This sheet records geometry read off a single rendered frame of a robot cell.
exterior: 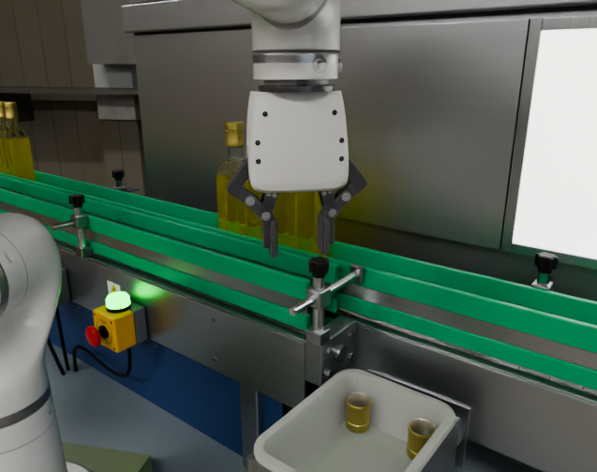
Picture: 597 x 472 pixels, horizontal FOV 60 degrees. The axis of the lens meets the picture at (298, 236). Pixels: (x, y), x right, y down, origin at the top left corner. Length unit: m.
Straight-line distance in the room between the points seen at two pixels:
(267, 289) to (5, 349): 0.36
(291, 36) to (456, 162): 0.46
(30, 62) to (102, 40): 0.87
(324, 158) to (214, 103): 0.72
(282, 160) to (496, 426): 0.48
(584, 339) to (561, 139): 0.28
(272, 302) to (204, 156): 0.55
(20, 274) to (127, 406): 0.55
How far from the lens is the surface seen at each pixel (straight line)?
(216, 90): 1.21
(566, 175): 0.83
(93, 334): 1.01
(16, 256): 0.71
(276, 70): 0.49
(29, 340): 0.76
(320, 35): 0.49
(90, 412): 1.20
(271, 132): 0.50
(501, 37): 0.85
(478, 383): 0.77
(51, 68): 4.35
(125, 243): 1.07
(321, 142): 0.51
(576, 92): 0.82
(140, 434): 1.12
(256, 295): 0.82
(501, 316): 0.73
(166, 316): 0.99
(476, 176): 0.86
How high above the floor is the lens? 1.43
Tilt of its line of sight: 18 degrees down
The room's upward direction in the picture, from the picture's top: straight up
